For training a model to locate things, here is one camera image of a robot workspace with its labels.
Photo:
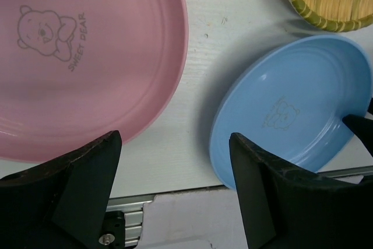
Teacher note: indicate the blue plastic plate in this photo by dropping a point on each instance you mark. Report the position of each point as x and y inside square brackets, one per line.
[291, 102]

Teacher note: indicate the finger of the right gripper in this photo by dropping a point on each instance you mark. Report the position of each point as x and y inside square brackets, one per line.
[356, 153]

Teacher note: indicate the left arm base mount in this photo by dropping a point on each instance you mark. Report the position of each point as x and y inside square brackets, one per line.
[123, 220]

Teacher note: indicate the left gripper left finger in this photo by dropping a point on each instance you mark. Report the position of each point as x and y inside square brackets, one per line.
[62, 202]

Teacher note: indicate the pink plastic plate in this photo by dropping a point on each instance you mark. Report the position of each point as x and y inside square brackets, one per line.
[72, 70]

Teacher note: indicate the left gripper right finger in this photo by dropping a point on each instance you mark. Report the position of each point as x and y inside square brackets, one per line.
[285, 206]

